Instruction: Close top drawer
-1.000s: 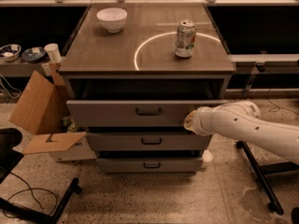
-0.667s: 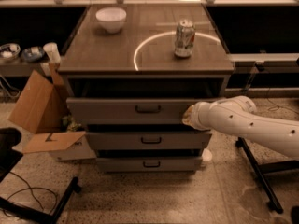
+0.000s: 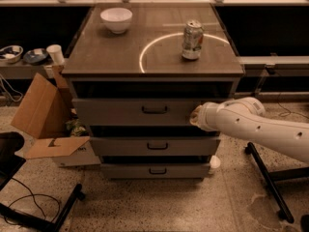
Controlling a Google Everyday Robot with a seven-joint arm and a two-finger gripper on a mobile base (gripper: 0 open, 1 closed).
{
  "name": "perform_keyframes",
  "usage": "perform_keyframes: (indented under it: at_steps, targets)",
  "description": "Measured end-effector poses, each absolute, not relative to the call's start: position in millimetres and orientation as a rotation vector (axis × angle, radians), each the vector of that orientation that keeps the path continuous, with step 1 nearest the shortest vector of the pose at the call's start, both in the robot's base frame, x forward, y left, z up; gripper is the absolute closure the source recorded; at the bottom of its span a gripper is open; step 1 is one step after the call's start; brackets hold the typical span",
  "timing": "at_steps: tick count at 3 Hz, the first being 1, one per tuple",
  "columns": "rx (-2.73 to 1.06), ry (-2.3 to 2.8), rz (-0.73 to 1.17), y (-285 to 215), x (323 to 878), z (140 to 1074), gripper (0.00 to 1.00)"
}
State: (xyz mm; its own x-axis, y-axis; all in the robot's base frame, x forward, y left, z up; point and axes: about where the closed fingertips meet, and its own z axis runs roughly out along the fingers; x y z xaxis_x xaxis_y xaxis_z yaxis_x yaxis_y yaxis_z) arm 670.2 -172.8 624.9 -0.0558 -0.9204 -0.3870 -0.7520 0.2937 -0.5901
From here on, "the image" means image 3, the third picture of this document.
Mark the grey top drawer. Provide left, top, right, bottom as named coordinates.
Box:
left=72, top=99, right=202, bottom=126

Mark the grey drawer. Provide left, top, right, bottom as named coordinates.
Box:
left=101, top=163, right=210, bottom=179
left=91, top=136, right=219, bottom=157
left=72, top=99, right=202, bottom=126

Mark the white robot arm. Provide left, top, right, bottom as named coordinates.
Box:
left=190, top=97, right=309, bottom=163

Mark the grey drawer cabinet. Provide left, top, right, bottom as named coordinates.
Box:
left=61, top=2, right=245, bottom=181

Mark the grey middle drawer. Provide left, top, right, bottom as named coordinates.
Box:
left=91, top=136, right=219, bottom=157

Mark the grey bottom drawer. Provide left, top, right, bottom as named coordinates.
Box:
left=101, top=163, right=210, bottom=179

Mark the crushed soda can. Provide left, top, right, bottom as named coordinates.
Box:
left=182, top=19, right=204, bottom=60

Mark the white box under flap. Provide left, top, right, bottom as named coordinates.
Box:
left=52, top=142, right=100, bottom=167

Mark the white ceramic bowl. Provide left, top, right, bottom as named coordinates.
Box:
left=100, top=8, right=132, bottom=34

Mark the brown cardboard box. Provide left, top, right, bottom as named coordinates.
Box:
left=11, top=73, right=89, bottom=160

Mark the white paper cup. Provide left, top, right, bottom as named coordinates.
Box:
left=46, top=44, right=65, bottom=65

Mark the blue patterned bowl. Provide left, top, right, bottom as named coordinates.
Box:
left=23, top=48, right=48, bottom=66

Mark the white patterned bowl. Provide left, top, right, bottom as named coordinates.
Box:
left=0, top=45, right=23, bottom=64

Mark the metal shelf rail right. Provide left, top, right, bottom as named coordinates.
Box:
left=235, top=56, right=309, bottom=102

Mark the black floor cable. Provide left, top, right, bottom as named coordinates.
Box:
left=2, top=177, right=62, bottom=227

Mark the black stand frame left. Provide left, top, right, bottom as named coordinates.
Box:
left=0, top=131, right=87, bottom=232

